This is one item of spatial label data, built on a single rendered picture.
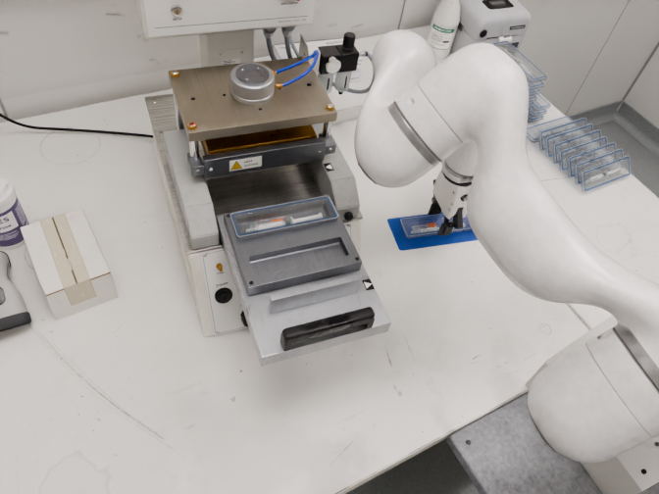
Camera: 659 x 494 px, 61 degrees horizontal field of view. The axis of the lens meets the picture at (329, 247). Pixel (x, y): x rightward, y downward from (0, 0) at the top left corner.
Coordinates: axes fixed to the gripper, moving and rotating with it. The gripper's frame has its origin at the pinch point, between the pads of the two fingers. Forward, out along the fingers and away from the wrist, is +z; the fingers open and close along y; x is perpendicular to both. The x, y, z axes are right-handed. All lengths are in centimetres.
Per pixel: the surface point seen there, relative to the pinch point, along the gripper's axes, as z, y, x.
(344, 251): -19.8, -19.9, 32.6
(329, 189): -19.3, -4.5, 31.1
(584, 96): 57, 111, -142
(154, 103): -14, 32, 62
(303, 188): -14.5, 1.0, 34.6
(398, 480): 79, -37, 6
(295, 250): -19.8, -18.3, 41.1
